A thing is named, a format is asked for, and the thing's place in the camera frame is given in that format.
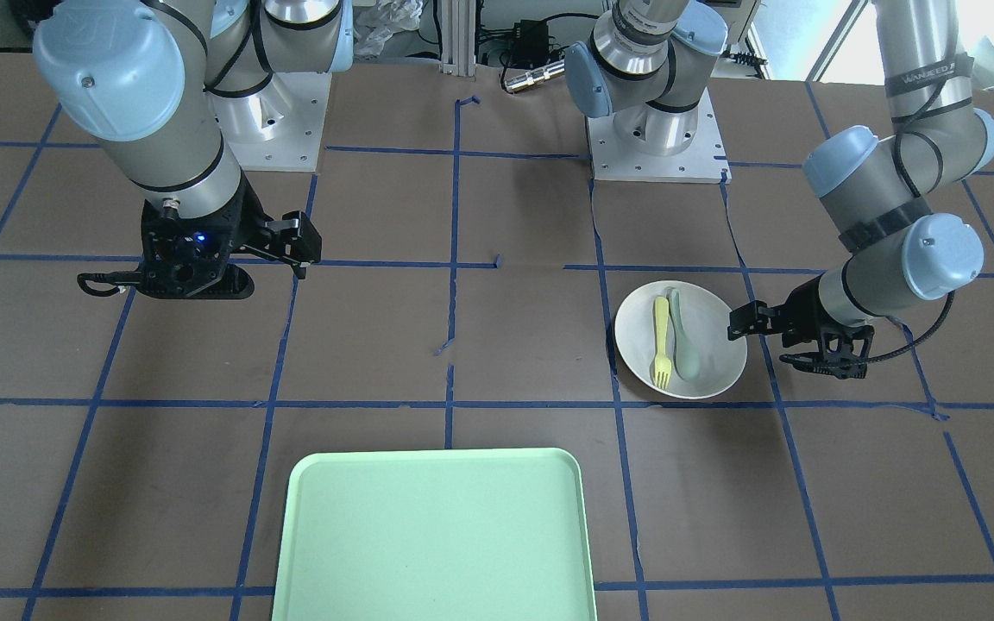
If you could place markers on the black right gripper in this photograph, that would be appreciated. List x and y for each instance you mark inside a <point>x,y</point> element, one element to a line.
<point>244,222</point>

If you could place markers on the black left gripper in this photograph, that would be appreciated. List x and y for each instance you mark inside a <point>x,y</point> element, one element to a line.
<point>803,311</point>

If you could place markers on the grey-green plastic spoon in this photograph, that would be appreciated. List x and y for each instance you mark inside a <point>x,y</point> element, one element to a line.
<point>687,360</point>

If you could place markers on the white round plate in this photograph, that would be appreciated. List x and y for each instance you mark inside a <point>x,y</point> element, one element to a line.
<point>673,336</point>

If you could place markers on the yellow plastic fork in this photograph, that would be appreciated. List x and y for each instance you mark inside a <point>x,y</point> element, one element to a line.
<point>662,365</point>

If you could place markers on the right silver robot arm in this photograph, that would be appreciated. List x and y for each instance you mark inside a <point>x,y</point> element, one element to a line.
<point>169,90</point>

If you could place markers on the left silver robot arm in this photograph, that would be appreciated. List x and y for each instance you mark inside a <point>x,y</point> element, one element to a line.
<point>646,65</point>

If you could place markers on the light green plastic tray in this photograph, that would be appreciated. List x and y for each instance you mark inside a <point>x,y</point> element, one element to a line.
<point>436,534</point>

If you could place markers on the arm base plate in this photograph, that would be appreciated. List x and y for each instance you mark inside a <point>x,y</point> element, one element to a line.
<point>649,145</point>
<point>279,128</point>

